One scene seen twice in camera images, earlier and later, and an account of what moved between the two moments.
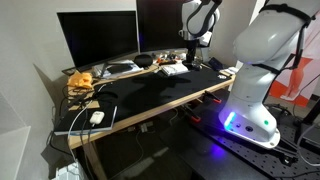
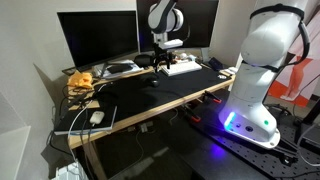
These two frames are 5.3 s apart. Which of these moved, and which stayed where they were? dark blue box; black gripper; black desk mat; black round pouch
Moved: black gripper
Stayed: black desk mat; dark blue box; black round pouch
